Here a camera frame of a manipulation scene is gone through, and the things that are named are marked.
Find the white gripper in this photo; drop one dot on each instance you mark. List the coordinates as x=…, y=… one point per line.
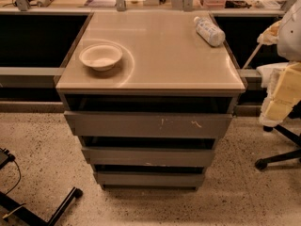
x=291, y=38

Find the grey bottom drawer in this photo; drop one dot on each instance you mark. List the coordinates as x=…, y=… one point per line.
x=135, y=179

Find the grey drawer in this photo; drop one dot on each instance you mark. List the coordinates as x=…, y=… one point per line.
x=135, y=179
x=142, y=124
x=148, y=157

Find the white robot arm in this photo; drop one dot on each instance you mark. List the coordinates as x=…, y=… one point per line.
x=289, y=34

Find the grey drawer cabinet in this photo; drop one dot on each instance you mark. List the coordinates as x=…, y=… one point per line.
x=166, y=67

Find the grey top drawer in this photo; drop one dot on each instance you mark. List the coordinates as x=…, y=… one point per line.
x=142, y=124

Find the grey middle drawer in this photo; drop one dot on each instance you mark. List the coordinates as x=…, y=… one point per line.
x=148, y=157

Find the white stick with tip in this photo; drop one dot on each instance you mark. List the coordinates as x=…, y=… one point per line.
x=256, y=50

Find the black gadgets on desk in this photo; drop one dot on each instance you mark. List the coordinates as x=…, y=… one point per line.
x=237, y=4

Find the clear plastic water bottle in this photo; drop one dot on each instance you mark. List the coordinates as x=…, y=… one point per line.
x=210, y=32

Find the black office chair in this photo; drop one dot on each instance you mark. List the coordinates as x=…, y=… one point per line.
x=284, y=147

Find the white paper bowl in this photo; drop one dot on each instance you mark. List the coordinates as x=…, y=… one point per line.
x=101, y=57

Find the black device with cable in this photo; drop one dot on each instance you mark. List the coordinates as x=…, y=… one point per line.
x=5, y=157

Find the black metal stand frame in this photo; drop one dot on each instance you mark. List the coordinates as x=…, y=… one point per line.
x=31, y=216

